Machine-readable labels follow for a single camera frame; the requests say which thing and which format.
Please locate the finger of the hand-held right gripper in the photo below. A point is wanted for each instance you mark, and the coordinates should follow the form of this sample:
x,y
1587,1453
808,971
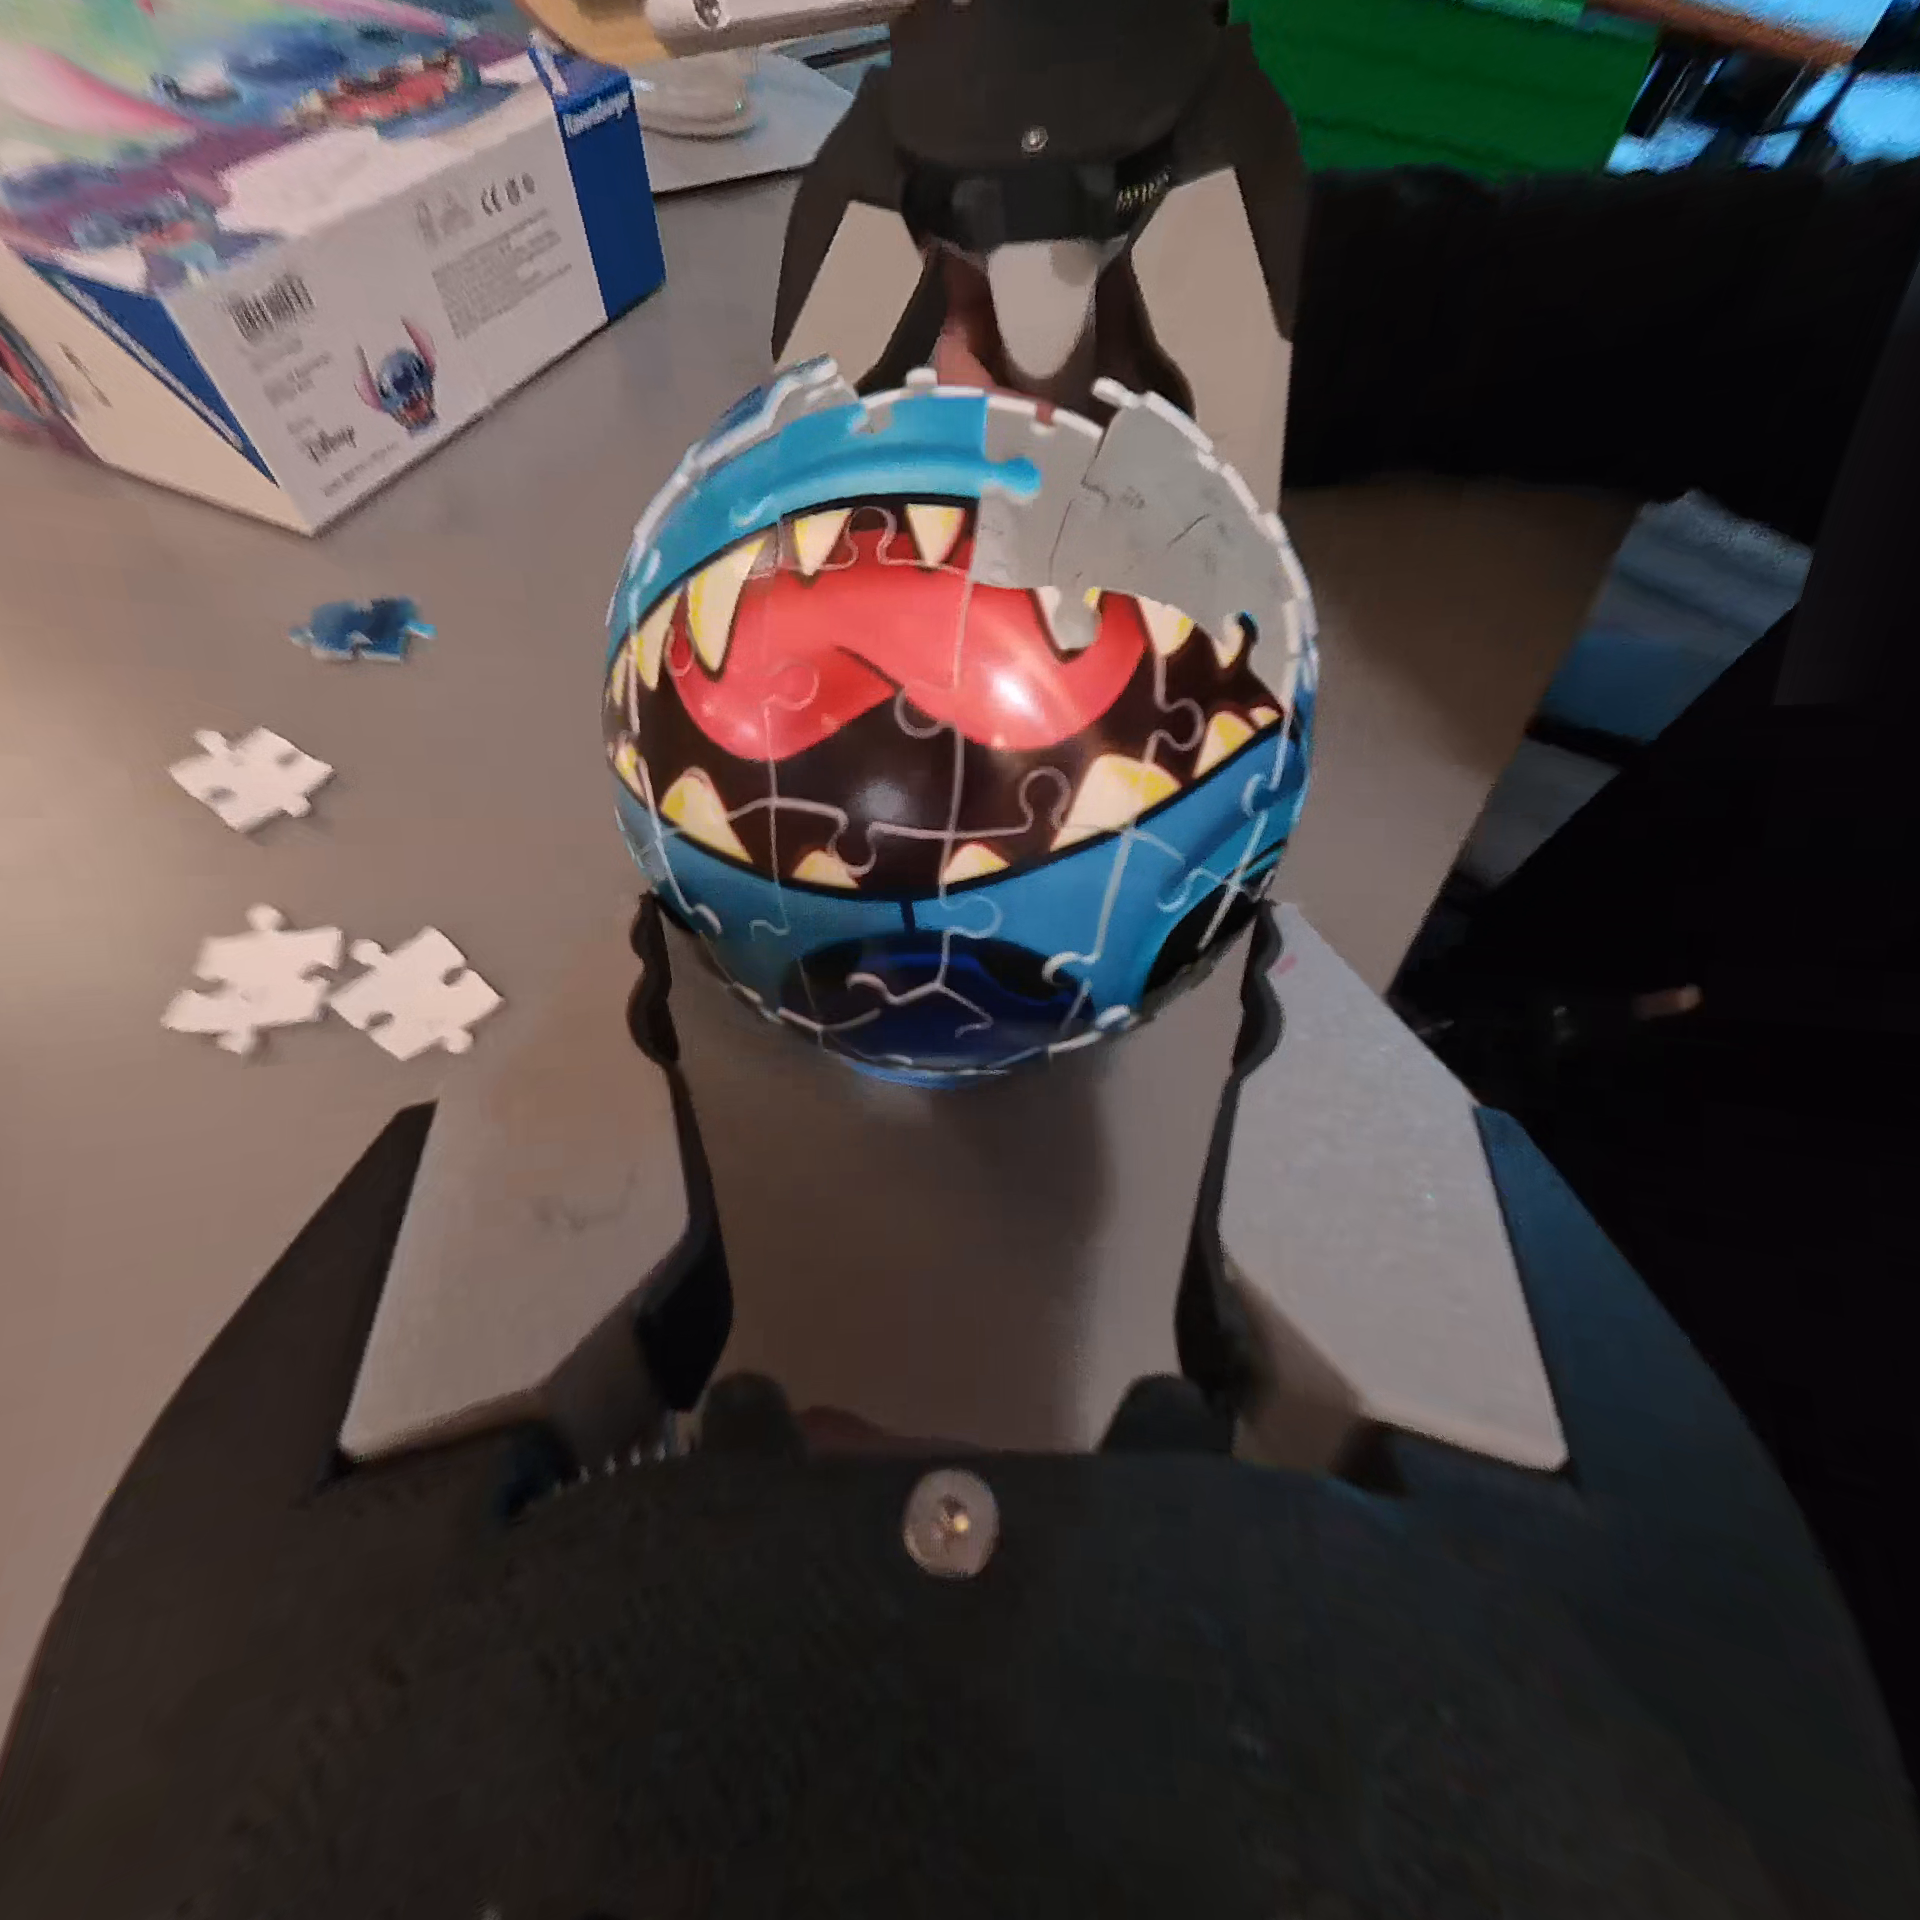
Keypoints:
x,y
855,291
1239,330

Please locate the blue puzzle piece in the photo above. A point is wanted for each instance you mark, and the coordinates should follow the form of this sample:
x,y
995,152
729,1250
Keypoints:
x,y
360,629

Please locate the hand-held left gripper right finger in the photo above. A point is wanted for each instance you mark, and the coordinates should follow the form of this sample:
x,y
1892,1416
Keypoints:
x,y
1365,1230

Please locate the green plastic bin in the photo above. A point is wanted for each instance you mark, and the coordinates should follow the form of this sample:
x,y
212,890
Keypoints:
x,y
1427,92

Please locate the blue puzzle ball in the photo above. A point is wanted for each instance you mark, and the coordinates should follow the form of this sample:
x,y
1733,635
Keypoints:
x,y
960,707

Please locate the cartoon print puzzle box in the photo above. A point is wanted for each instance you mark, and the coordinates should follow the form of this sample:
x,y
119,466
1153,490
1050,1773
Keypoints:
x,y
374,254

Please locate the white puzzle piece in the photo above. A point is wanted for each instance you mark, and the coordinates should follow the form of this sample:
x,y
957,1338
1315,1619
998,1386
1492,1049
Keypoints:
x,y
417,993
253,974
252,781

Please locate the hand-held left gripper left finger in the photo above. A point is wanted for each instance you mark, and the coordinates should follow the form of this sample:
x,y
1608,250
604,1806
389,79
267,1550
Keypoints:
x,y
525,1230

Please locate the wooden document stand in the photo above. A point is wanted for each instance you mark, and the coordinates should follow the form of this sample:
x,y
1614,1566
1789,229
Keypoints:
x,y
698,107

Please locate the blue chair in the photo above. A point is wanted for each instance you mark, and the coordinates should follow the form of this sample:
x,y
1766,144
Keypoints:
x,y
1665,631

